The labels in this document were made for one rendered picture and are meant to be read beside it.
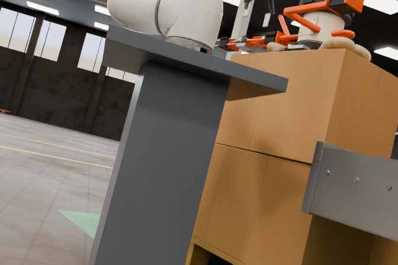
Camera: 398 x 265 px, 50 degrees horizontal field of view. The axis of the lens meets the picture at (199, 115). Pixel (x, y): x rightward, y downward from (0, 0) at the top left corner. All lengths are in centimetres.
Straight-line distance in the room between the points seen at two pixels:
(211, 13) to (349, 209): 69
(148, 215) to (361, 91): 84
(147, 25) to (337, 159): 71
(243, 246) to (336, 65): 73
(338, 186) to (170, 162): 46
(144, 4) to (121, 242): 72
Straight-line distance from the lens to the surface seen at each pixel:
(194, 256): 187
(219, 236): 175
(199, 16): 133
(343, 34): 177
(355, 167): 122
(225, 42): 227
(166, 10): 137
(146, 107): 122
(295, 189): 151
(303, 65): 161
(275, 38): 200
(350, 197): 121
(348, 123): 155
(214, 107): 126
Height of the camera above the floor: 50
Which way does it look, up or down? 4 degrees up
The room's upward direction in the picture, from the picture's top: 14 degrees clockwise
